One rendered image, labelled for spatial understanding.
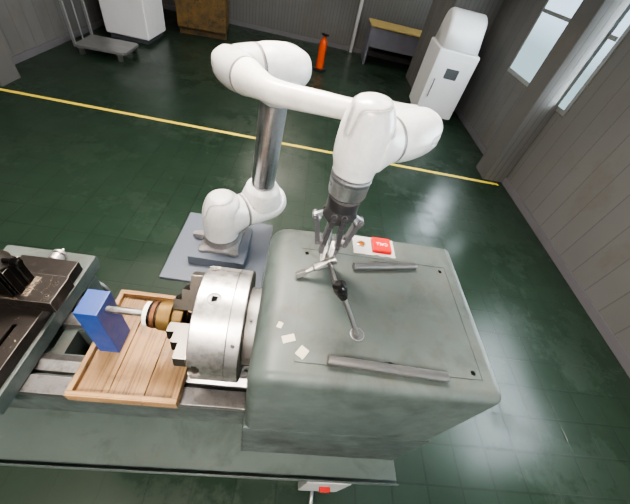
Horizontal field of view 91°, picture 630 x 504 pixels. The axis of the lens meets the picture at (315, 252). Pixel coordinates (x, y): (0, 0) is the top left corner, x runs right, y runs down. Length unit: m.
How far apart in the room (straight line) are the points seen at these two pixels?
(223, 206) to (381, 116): 0.88
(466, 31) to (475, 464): 5.27
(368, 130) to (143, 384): 0.94
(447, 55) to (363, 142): 5.13
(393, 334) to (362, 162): 0.43
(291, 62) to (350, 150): 0.56
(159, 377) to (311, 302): 0.56
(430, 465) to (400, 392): 1.42
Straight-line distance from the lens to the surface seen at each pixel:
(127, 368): 1.16
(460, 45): 5.81
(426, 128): 0.73
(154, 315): 0.96
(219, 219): 1.34
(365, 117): 0.59
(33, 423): 1.59
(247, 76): 0.94
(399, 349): 0.80
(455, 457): 2.26
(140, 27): 6.76
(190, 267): 1.51
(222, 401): 1.09
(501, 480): 2.39
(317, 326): 0.76
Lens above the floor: 1.91
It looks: 46 degrees down
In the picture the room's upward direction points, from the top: 15 degrees clockwise
